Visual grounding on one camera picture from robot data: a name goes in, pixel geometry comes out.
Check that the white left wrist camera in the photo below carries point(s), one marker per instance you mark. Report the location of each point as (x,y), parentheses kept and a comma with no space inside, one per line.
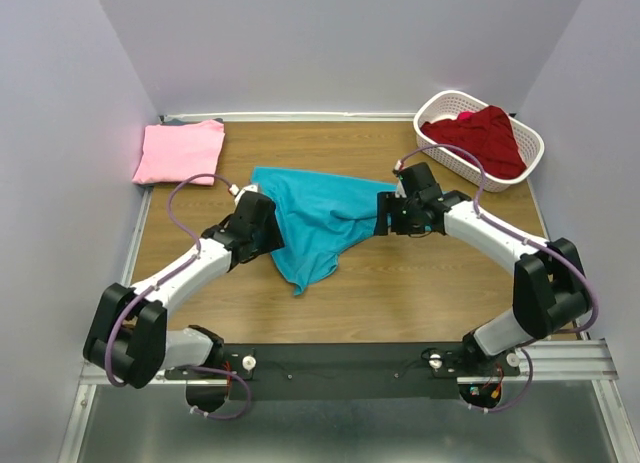
(237,191)

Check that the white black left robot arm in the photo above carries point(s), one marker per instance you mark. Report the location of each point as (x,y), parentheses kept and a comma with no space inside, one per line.
(129,336)

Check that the folded pink t-shirt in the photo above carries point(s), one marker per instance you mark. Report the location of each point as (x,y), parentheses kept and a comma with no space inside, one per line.
(175,153)

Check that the teal t-shirt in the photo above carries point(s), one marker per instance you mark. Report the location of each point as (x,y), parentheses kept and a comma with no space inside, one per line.
(320,216)

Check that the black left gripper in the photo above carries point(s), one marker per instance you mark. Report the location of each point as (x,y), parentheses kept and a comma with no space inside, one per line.
(275,238)

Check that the dark folded t-shirt underneath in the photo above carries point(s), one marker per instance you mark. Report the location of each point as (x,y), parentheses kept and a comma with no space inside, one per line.
(180,122)

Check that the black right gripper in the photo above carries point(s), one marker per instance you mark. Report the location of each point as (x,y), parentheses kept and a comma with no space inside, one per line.
(387,201)

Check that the dark red t-shirt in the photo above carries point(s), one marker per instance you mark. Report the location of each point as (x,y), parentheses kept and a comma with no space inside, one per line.
(488,136)

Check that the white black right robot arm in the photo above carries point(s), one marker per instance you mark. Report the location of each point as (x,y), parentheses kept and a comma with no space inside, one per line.
(549,286)

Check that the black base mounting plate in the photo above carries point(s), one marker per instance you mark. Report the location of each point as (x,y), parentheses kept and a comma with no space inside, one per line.
(350,371)

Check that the white plastic laundry basket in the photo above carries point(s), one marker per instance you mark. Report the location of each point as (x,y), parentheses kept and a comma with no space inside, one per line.
(451,103)

